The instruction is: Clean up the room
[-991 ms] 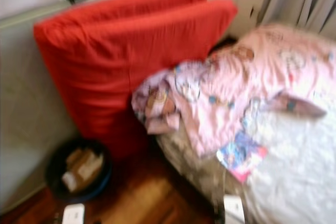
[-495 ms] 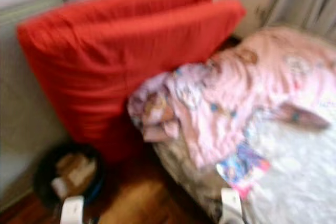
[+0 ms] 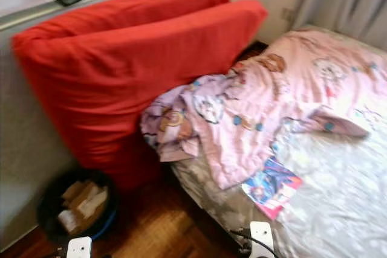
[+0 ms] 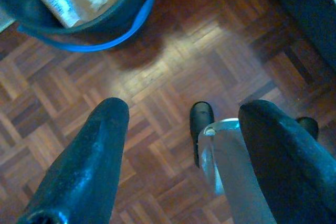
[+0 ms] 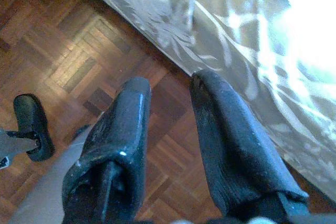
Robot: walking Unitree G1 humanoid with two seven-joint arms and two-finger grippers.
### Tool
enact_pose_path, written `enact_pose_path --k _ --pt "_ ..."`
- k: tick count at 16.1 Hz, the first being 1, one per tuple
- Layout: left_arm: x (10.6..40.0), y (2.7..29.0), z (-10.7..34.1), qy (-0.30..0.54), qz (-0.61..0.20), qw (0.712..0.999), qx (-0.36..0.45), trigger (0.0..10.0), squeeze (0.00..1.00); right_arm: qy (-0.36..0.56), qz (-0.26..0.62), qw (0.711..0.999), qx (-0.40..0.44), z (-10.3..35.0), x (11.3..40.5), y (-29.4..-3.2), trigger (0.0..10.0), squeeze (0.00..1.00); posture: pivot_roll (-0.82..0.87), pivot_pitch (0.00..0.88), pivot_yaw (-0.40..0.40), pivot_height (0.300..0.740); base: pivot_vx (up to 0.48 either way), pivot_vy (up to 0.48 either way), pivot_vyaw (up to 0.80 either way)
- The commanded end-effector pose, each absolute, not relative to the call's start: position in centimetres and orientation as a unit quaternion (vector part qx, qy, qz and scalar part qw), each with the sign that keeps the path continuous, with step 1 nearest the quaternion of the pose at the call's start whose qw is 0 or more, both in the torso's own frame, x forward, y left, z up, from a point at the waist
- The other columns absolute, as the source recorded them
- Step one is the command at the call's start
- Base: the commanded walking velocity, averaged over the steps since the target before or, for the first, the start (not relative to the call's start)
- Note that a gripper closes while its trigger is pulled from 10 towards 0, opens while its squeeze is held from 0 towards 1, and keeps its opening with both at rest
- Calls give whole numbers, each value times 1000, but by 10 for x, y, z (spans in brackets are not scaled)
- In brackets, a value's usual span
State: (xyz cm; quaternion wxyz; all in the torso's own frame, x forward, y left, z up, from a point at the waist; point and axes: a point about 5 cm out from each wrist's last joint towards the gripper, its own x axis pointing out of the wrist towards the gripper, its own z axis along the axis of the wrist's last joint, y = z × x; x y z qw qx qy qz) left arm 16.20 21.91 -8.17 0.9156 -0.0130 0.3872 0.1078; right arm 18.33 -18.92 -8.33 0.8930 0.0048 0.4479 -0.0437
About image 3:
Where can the colourful anime magazine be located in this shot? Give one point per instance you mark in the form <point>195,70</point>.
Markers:
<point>272,188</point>

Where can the dark round waste bin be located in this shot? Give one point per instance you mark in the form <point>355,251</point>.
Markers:
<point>45,216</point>

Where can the cardboard and paper rubbish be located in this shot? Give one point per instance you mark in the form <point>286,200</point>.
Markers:
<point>84,203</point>

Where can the red folded mattress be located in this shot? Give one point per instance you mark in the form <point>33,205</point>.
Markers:
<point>133,58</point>

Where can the pink cartoon print blanket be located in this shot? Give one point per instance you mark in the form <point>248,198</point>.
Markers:
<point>272,101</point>

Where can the bed with white floral sheet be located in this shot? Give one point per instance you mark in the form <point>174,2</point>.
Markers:
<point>338,203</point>

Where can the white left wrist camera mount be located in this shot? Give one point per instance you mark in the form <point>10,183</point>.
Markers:
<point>79,249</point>

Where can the wall socket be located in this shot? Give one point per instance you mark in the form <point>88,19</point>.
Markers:
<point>288,14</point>

